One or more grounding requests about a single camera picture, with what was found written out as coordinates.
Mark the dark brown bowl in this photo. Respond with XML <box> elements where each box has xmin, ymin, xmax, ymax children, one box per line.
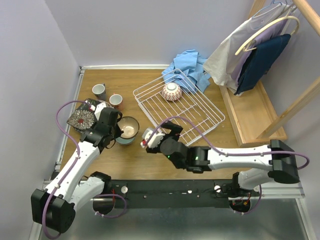
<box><xmin>118</xmin><ymin>116</ymin><xmax>140</xmax><ymax>139</ymax></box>

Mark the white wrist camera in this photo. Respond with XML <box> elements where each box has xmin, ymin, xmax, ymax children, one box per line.
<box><xmin>140</xmin><ymin>127</ymin><xmax>165</xmax><ymax>149</ymax></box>
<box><xmin>89</xmin><ymin>102</ymin><xmax>107</xmax><ymax>120</ymax></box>

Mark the pink mug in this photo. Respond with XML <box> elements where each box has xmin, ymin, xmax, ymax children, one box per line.
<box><xmin>109</xmin><ymin>94</ymin><xmax>124</xmax><ymax>111</ymax></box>

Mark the black square plate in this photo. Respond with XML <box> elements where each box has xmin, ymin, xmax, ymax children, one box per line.
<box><xmin>66</xmin><ymin>98</ymin><xmax>110</xmax><ymax>133</ymax></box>

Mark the light green ribbed bowl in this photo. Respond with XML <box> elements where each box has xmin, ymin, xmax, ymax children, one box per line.
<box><xmin>115</xmin><ymin>136</ymin><xmax>136</xmax><ymax>146</ymax></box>

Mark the lavender shirt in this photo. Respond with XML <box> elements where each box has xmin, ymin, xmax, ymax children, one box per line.
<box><xmin>231</xmin><ymin>17</ymin><xmax>291</xmax><ymax>82</ymax></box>

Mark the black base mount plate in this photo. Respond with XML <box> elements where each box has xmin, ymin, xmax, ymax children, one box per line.
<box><xmin>93</xmin><ymin>179</ymin><xmax>261</xmax><ymax>215</ymax></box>

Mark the cream clothes hanger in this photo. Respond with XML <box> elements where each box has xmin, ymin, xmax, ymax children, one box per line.
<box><xmin>234</xmin><ymin>15</ymin><xmax>301</xmax><ymax>56</ymax></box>

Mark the grey mug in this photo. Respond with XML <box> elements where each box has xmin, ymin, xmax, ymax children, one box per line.
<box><xmin>92</xmin><ymin>83</ymin><xmax>107</xmax><ymax>101</ymax></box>

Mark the wooden clothes rack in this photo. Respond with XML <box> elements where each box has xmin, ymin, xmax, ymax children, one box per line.
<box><xmin>220</xmin><ymin>0</ymin><xmax>320</xmax><ymax>147</ymax></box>

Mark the white t-shirt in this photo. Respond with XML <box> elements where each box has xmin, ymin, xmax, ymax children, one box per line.
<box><xmin>203</xmin><ymin>18</ymin><xmax>285</xmax><ymax>93</ymax></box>

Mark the red white patterned bowl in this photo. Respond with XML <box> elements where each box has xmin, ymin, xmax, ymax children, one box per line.
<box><xmin>161</xmin><ymin>82</ymin><xmax>182</xmax><ymax>101</ymax></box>

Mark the navy blue garment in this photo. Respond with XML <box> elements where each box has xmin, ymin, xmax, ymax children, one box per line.
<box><xmin>234</xmin><ymin>34</ymin><xmax>291</xmax><ymax>95</ymax></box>

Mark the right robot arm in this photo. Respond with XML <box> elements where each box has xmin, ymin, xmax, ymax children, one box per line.
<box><xmin>140</xmin><ymin>120</ymin><xmax>300</xmax><ymax>196</ymax></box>

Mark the blue wire hanger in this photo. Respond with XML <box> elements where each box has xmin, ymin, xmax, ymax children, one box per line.
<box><xmin>250</xmin><ymin>0</ymin><xmax>287</xmax><ymax>30</ymax></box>

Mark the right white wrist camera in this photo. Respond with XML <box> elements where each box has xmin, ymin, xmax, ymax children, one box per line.
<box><xmin>140</xmin><ymin>127</ymin><xmax>165</xmax><ymax>149</ymax></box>

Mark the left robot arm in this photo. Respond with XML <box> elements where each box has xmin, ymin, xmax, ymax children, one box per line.
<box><xmin>30</xmin><ymin>107</ymin><xmax>123</xmax><ymax>234</ymax></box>

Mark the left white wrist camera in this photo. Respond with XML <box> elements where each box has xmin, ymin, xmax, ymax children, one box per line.
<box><xmin>89</xmin><ymin>102</ymin><xmax>107</xmax><ymax>120</ymax></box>

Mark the grey clothes hanger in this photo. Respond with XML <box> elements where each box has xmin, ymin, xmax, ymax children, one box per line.
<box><xmin>278</xmin><ymin>0</ymin><xmax>297</xmax><ymax>17</ymax></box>

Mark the light blue cloth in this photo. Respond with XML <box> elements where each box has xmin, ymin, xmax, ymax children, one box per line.
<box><xmin>162</xmin><ymin>49</ymin><xmax>211</xmax><ymax>93</ymax></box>

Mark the white wire dish rack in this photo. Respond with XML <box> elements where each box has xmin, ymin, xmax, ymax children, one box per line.
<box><xmin>133</xmin><ymin>69</ymin><xmax>226</xmax><ymax>146</ymax></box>

